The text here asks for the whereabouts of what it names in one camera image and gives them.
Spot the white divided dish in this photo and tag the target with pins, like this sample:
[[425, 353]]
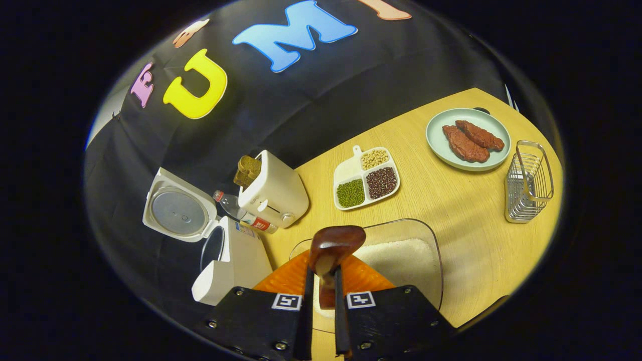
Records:
[[347, 170]]

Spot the pale green plate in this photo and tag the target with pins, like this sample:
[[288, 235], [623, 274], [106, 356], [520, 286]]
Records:
[[441, 150]]

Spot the white toaster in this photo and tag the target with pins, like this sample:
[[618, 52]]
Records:
[[273, 193]]

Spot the brown wooden spoon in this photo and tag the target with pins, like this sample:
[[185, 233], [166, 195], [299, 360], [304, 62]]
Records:
[[333, 243]]

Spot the yellow soybeans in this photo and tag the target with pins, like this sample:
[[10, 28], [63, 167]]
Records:
[[374, 159]]

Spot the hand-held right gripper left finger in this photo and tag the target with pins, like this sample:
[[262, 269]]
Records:
[[305, 321]]

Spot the white rice cooker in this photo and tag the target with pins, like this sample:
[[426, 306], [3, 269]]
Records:
[[241, 260]]

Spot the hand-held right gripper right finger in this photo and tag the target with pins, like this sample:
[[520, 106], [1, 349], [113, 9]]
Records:
[[342, 326]]

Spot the dark red beans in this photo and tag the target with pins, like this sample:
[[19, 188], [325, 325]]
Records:
[[381, 182]]

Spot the green mung beans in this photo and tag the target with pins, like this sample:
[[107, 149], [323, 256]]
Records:
[[350, 193]]

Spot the brown meat piece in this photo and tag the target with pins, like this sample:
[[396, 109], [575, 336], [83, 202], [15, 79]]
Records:
[[481, 134], [464, 144]]

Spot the clear plastic bottle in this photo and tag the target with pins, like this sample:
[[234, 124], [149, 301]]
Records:
[[235, 208]]

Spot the clear plastic container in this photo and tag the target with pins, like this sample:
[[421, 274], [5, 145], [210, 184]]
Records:
[[401, 229]]

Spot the brown bread slice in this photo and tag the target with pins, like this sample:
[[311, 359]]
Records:
[[242, 179], [251, 165]]

